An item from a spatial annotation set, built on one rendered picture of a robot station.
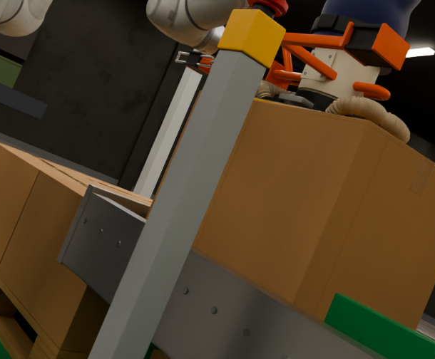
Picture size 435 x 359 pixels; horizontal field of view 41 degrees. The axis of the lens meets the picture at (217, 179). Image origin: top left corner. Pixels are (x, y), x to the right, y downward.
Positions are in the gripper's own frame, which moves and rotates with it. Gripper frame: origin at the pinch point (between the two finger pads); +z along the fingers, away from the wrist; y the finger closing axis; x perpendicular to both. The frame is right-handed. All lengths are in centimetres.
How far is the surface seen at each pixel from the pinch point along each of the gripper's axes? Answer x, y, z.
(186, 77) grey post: -315, -47, 178
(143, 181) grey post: -314, 54, 177
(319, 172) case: 52, 25, -21
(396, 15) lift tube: 37.1, -18.1, -0.9
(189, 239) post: 55, 45, -48
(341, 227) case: 58, 34, -18
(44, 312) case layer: -29, 89, -20
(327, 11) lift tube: 24.0, -14.4, -9.6
